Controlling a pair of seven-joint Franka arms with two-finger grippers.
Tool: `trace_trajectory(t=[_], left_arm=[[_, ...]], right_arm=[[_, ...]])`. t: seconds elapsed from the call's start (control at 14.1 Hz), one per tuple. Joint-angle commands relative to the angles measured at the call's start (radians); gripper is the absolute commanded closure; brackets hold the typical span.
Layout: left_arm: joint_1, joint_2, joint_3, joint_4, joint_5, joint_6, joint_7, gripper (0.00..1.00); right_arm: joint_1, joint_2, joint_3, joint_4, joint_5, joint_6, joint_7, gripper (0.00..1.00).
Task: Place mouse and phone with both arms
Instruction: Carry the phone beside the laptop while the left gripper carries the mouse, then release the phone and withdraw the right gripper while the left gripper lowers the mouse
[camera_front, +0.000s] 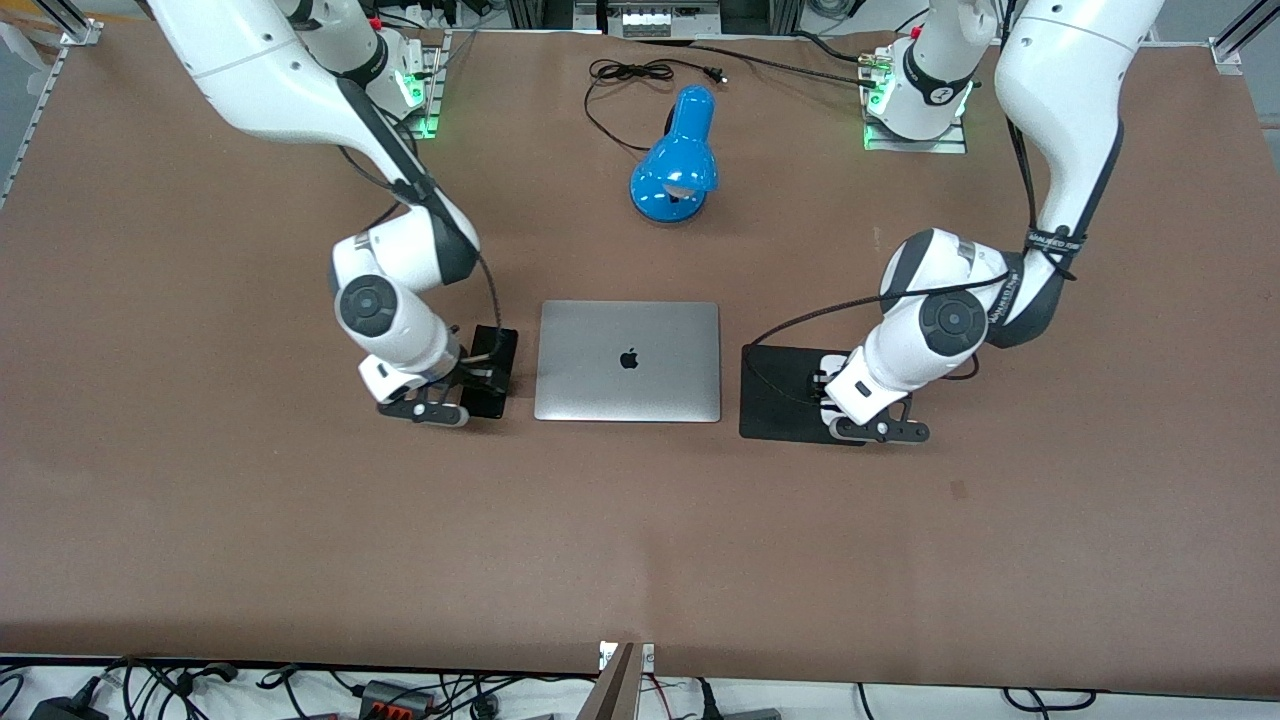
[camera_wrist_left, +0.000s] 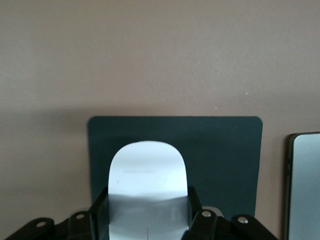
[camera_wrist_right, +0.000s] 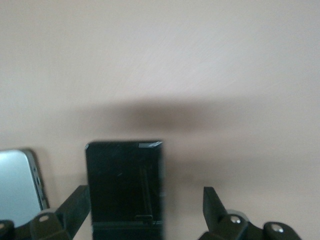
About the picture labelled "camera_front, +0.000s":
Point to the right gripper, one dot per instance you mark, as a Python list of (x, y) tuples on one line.
[(474, 367)]

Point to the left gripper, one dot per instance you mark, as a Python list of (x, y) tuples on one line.
[(822, 384)]

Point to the black smartphone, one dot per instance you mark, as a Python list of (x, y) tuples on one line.
[(498, 395)]

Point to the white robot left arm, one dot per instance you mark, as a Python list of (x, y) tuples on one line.
[(1065, 110)]

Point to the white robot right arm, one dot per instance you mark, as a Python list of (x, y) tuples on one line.
[(270, 70)]

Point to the black mouse pad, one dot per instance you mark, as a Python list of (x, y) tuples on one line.
[(775, 395)]

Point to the silver closed laptop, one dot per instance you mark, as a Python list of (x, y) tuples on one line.
[(628, 385)]

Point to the brown table cover mat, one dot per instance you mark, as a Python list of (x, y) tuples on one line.
[(640, 530)]

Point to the blue desk lamp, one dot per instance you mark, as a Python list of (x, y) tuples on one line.
[(675, 170)]

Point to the grey adapter with orange clips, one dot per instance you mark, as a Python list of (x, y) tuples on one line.
[(395, 698)]

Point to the grey power strip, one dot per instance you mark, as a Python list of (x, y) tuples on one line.
[(668, 18)]

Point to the black power adapter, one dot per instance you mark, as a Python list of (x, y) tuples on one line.
[(65, 708)]

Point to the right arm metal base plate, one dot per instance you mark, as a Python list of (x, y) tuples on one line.
[(432, 110)]

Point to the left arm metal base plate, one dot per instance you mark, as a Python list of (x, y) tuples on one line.
[(955, 140)]

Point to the aluminium profile post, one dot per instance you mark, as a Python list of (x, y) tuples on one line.
[(618, 690)]

